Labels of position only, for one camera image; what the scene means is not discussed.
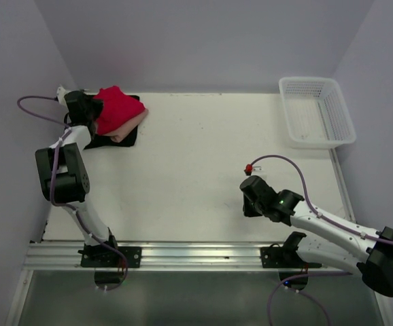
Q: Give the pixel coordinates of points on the red t shirt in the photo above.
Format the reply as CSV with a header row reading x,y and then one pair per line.
x,y
118,109

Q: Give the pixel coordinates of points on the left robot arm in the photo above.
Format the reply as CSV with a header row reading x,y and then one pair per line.
x,y
63,176

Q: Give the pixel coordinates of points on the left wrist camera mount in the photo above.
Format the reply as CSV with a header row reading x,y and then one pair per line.
x,y
60,94

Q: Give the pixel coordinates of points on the white plastic basket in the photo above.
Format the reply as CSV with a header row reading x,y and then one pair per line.
x,y
315,112

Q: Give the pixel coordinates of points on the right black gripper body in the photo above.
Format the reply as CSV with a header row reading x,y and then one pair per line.
x,y
252,209

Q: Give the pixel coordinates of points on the folded black t shirt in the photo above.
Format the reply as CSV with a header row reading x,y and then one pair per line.
x,y
101,141

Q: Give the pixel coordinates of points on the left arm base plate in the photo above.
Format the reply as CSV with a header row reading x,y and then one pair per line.
x,y
100,257

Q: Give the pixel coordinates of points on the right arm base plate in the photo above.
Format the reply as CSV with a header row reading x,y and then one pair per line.
x,y
285,256

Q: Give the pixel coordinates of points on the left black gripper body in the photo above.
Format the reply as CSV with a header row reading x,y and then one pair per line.
x,y
89,113

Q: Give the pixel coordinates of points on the aluminium rail frame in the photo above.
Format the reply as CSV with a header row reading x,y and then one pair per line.
x,y
186,266

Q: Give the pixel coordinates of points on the folded pink t shirt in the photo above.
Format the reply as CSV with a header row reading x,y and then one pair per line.
x,y
124,130

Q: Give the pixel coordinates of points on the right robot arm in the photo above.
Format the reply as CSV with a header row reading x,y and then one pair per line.
x,y
323,238

